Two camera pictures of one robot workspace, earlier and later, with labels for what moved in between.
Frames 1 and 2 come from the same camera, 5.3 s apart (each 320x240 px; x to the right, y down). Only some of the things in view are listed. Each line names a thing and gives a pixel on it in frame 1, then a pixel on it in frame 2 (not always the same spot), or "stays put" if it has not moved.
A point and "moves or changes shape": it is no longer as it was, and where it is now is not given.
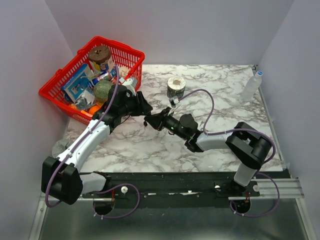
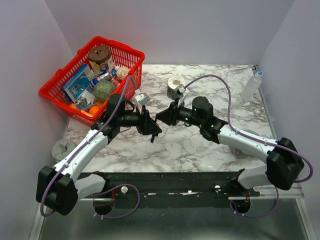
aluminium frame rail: [289, 187] stays put
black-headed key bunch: [145, 124] moves or changes shape
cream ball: [123, 71] stays put
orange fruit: [93, 108] stays put
